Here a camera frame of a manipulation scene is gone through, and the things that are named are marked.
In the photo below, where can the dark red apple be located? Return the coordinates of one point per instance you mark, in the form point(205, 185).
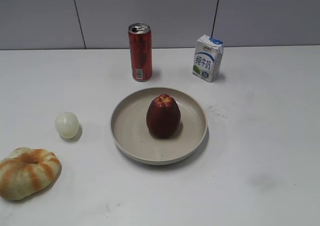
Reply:
point(163, 116)

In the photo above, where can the beige round plate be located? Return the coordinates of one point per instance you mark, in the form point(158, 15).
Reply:
point(131, 136)

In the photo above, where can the white blue milk carton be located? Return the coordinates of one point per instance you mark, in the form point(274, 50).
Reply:
point(207, 58)

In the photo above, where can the red soda can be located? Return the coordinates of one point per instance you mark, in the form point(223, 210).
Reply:
point(140, 44)

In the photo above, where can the pale white egg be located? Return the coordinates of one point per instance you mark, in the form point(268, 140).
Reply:
point(67, 125)

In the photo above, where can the orange striped pumpkin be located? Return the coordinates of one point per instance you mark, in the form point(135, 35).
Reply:
point(27, 171)

